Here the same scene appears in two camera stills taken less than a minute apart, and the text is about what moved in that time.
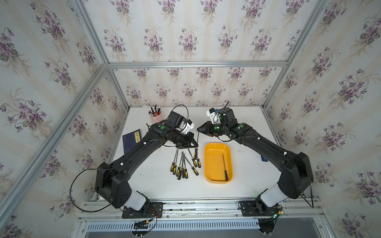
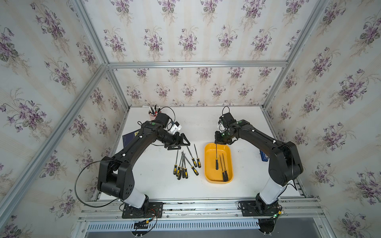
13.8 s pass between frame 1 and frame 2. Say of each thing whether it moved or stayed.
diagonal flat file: stayed
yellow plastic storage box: stayed
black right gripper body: moved
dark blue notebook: stayed
